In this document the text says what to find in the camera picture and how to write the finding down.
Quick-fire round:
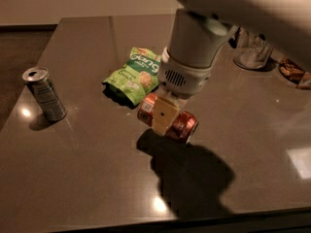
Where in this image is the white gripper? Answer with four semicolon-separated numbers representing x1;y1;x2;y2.
152;48;213;136

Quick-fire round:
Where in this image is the orange soda can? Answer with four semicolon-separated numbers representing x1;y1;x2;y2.
137;93;198;144

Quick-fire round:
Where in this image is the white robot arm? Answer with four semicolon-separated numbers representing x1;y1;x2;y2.
153;0;311;135

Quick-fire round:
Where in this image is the silver energy drink can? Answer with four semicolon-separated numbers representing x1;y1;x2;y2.
22;67;66;121

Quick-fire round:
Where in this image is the green chip bag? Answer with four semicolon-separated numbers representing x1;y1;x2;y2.
103;48;160;106

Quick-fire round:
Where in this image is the clear glass jar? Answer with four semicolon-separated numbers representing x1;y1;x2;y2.
233;28;273;70

